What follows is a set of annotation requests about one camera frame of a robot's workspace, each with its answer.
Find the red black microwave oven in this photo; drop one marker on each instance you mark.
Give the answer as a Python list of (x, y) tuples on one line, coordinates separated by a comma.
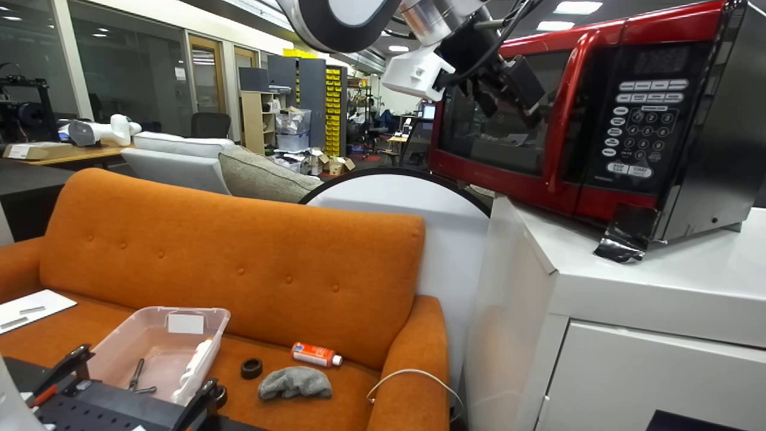
[(720, 119)]

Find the orange fabric sofa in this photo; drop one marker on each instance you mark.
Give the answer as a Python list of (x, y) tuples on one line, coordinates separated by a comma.
[(240, 255)]

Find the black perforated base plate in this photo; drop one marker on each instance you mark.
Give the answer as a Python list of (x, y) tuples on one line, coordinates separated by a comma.
[(103, 409)]

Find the black chair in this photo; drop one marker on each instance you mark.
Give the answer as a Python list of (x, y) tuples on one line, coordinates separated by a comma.
[(211, 123)]

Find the orange white tube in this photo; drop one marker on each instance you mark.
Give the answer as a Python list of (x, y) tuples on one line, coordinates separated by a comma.
[(313, 354)]

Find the white paper sheet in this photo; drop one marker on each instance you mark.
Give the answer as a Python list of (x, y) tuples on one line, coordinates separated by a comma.
[(33, 309)]

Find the dark metal tool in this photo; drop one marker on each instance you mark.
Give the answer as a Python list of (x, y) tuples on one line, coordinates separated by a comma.
[(138, 374)]

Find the black boxy machine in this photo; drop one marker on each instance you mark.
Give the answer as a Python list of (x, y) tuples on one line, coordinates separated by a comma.
[(25, 107)]

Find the red microwave door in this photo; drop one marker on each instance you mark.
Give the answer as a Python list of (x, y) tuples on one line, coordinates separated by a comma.
[(493, 152)]

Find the clear plastic bin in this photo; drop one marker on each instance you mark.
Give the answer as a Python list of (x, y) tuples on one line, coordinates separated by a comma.
[(151, 351)]

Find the wooden shelf unit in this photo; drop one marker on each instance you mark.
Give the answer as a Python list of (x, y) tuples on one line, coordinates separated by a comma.
[(254, 119)]

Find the dark grey partition cabinet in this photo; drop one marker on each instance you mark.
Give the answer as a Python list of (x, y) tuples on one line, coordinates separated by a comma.
[(307, 103)]

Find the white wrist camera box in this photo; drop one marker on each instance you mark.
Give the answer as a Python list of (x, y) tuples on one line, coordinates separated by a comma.
[(417, 72)]

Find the white cabinet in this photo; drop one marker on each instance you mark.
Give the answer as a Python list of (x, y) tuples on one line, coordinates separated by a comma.
[(638, 318)]

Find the grey crumpled cloth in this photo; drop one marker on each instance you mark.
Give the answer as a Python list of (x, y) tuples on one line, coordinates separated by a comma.
[(293, 383)]

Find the rectangular ceiling light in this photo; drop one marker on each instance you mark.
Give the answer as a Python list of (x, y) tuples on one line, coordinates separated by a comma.
[(577, 7), (557, 27), (399, 48)]

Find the black tape piece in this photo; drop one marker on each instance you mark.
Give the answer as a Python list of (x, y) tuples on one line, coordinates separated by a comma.
[(626, 234)]

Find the round white reflector disc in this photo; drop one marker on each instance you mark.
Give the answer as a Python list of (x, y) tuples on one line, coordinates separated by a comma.
[(447, 239)]

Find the wooden table top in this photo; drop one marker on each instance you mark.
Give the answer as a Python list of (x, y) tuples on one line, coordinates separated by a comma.
[(57, 153)]

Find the white cylindrical objects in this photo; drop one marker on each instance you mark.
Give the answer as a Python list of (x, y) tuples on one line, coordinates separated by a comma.
[(98, 129)]

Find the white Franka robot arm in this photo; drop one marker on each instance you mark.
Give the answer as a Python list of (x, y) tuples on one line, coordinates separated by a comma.
[(344, 20)]

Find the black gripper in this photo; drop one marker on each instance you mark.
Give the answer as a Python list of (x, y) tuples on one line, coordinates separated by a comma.
[(480, 55)]

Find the yellow black banner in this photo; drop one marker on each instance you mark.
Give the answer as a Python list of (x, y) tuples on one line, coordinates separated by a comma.
[(333, 110)]

